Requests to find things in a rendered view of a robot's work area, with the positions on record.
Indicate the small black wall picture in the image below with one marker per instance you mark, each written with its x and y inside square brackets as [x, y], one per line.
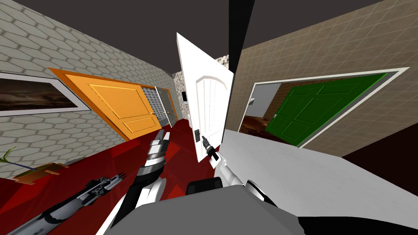
[184, 96]

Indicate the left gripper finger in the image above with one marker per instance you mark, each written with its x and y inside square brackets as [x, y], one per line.
[159, 135]
[166, 137]

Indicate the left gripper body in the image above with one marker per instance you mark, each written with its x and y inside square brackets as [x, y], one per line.
[158, 147]

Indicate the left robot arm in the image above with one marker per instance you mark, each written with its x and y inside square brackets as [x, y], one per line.
[130, 195]

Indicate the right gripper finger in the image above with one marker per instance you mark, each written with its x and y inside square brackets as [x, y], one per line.
[205, 142]

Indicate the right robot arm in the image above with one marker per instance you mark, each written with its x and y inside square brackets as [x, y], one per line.
[228, 174]

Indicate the brown picture in white frame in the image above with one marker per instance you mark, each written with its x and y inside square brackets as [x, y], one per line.
[29, 96]

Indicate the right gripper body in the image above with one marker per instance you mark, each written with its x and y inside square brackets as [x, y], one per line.
[212, 152]

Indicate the green plant in orange box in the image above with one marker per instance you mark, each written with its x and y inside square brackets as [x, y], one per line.
[36, 172]

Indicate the grey door leaf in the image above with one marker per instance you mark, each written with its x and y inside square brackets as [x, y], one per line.
[166, 106]

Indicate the orange door leaf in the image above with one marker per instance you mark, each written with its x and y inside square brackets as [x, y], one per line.
[120, 104]

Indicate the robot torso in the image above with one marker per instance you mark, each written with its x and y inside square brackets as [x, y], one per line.
[209, 215]

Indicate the long dark grey mechanical object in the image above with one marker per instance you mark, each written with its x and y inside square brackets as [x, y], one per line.
[65, 205]

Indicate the white door leaf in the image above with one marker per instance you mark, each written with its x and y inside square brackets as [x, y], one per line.
[209, 98]

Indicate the green door leaf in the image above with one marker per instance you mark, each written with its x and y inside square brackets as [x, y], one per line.
[313, 107]

